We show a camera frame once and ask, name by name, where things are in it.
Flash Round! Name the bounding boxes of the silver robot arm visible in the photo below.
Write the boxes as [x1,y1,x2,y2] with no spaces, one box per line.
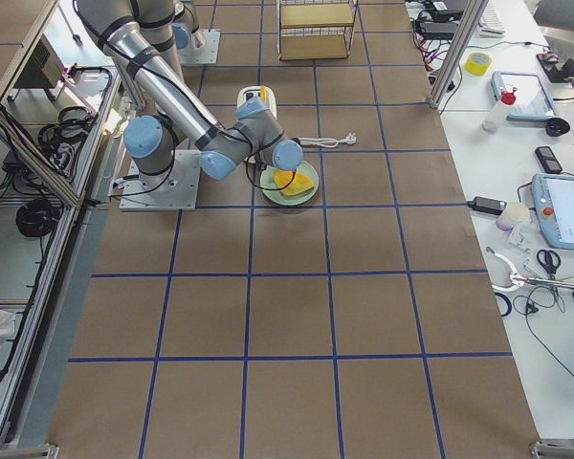
[73,1,303,180]

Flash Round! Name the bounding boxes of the bread slice in toaster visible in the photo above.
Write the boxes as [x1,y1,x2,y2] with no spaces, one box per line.
[260,86,269,104]

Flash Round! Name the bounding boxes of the triangular golden pastry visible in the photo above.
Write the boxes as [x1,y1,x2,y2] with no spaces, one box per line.
[273,169,315,196]

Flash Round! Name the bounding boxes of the black scissors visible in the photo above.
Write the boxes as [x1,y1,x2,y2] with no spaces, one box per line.
[536,249,562,280]

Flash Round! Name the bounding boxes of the green round plate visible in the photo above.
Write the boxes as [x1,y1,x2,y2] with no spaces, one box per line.
[260,161,319,206]

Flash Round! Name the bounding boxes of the black power adapter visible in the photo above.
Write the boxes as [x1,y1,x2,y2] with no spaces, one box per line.
[418,21,458,40]

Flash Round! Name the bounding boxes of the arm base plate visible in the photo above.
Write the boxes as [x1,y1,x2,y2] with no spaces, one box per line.
[120,149,201,211]
[175,29,220,66]

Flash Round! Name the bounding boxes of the near blue teach pendant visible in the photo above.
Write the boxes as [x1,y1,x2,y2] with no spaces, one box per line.
[532,173,574,251]

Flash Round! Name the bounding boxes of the blue teach pendant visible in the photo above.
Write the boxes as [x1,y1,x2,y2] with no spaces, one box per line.
[532,173,574,251]
[491,71,558,121]

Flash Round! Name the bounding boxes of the red-capped squeeze bottle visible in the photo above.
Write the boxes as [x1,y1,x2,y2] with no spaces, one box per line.
[481,86,517,133]

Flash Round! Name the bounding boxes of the aluminium frame post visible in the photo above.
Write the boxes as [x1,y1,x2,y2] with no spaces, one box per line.
[428,0,488,109]

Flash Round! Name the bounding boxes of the white toaster power cable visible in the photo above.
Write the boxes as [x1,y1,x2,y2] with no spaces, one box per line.
[298,132,358,150]

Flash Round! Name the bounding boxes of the far blue teach pendant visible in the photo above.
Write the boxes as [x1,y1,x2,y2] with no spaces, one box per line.
[491,71,558,121]

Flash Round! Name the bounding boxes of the white paper cup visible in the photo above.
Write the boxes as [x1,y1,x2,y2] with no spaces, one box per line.
[496,202,530,231]

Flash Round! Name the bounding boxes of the black remote handset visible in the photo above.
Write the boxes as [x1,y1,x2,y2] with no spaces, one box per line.
[535,146,563,174]

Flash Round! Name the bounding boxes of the grid-patterned wire storage box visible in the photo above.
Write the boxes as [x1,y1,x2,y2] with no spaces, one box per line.
[276,0,358,61]

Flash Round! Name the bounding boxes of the white two-slot toaster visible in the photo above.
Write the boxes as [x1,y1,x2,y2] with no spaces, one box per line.
[235,85,277,119]

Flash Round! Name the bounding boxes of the yellow tape roll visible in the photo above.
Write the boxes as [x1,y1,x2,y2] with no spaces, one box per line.
[464,52,492,77]

